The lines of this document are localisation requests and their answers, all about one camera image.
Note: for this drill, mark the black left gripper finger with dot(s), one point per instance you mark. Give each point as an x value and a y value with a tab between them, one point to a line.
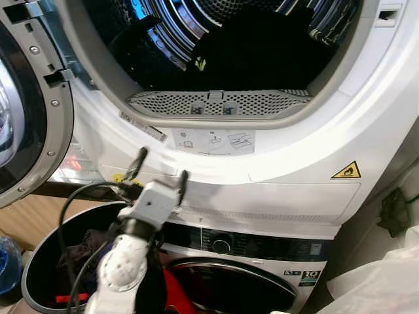
137	163
182	185

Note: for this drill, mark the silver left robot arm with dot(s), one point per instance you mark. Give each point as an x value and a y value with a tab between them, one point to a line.
124	265

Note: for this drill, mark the dark clothes in basket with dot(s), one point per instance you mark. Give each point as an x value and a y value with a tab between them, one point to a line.
82	255

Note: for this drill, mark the white washing machine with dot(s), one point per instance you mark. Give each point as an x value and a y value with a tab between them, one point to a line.
262	247

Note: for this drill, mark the black clothes in drum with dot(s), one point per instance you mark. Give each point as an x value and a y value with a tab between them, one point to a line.
262	52

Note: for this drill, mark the white barcode label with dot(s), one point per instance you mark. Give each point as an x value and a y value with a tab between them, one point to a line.
144	126

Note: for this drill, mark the white instruction sticker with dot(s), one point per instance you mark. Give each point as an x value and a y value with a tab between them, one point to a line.
216	142

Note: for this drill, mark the round washer control knob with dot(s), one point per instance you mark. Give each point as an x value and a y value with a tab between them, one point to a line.
221	245

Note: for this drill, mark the round grey dryer door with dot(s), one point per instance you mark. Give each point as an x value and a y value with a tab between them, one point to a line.
49	124

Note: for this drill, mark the red garment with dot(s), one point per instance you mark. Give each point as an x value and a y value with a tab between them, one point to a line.
175	294

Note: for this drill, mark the grey perforated lint filter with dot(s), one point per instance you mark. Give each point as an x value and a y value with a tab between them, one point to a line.
262	103

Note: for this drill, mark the dark round washer door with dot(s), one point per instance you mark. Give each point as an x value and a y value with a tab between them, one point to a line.
236	288

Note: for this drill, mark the white tumble dryer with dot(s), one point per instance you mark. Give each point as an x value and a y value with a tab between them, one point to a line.
314	131

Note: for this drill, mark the blue water bottle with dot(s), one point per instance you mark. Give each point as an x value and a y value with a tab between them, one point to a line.
9	268

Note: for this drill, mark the yellow triangle warning sticker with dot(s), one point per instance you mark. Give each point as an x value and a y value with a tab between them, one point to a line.
347	172

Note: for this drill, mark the white plastic bag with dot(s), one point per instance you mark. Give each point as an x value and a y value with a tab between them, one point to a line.
380	281

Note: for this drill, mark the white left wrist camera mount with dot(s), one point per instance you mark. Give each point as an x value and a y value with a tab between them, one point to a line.
154	204

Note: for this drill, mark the black wall plug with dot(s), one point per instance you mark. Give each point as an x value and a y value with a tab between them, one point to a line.
395	212

